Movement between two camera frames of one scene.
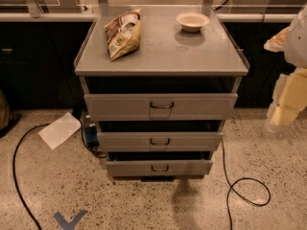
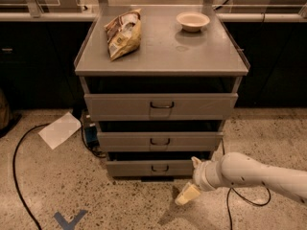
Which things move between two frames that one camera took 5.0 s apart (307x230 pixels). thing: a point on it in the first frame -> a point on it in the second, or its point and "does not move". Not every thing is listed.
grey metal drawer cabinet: [160, 81] does not move
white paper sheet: [59, 130] does not move
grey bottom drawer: [159, 168] does not move
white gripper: [296, 47] -> [200, 175]
